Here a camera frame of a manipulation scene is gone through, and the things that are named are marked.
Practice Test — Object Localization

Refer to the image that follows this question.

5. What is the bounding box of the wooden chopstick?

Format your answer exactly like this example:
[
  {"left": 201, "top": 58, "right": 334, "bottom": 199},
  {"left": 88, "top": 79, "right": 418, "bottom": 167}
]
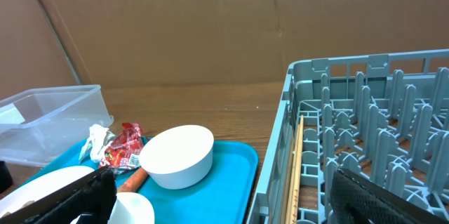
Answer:
[{"left": 285, "top": 115, "right": 304, "bottom": 224}]

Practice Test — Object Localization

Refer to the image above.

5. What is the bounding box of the white bowl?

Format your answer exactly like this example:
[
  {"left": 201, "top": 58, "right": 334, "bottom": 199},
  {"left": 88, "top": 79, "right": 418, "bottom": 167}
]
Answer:
[
  {"left": 107, "top": 192, "right": 155, "bottom": 224},
  {"left": 139, "top": 125, "right": 215, "bottom": 190}
]

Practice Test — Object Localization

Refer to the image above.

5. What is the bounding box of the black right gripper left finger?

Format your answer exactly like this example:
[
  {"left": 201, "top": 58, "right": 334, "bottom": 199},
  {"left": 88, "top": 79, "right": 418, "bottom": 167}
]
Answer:
[{"left": 1, "top": 167, "right": 117, "bottom": 224}]

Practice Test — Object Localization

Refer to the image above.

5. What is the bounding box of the red snack wrapper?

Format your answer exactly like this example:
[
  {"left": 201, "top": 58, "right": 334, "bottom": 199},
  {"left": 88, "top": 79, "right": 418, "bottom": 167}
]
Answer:
[{"left": 99, "top": 122, "right": 144, "bottom": 173}]

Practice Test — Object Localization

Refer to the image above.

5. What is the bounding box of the orange carrot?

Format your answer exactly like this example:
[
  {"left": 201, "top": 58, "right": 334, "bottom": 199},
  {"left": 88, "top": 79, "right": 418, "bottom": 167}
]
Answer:
[{"left": 117, "top": 167, "right": 148, "bottom": 192}]

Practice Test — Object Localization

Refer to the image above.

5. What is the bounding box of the grey dishwasher rack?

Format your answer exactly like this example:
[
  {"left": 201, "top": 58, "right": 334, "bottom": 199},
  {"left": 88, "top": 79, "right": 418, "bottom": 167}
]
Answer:
[{"left": 247, "top": 49, "right": 448, "bottom": 223}]

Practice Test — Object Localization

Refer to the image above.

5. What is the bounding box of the white plate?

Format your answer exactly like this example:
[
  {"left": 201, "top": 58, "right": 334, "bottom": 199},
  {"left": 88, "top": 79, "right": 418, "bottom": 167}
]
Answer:
[{"left": 1, "top": 166, "right": 94, "bottom": 217}]

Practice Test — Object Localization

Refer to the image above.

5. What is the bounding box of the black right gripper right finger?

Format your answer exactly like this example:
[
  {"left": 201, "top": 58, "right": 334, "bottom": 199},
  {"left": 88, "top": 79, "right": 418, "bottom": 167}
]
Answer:
[{"left": 330, "top": 169, "right": 448, "bottom": 224}]

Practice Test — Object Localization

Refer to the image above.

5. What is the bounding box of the white tissue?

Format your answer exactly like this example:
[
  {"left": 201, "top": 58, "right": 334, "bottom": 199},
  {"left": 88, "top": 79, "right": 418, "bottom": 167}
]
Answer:
[{"left": 79, "top": 124, "right": 116, "bottom": 163}]

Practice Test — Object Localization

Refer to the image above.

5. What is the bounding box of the clear plastic bin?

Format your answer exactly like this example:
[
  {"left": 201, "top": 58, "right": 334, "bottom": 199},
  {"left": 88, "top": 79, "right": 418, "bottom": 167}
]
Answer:
[{"left": 1, "top": 85, "right": 114, "bottom": 167}]

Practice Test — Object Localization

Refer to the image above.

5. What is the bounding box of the teal plastic tray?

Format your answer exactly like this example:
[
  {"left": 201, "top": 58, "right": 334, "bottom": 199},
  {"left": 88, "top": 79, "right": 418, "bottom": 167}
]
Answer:
[{"left": 20, "top": 138, "right": 260, "bottom": 224}]

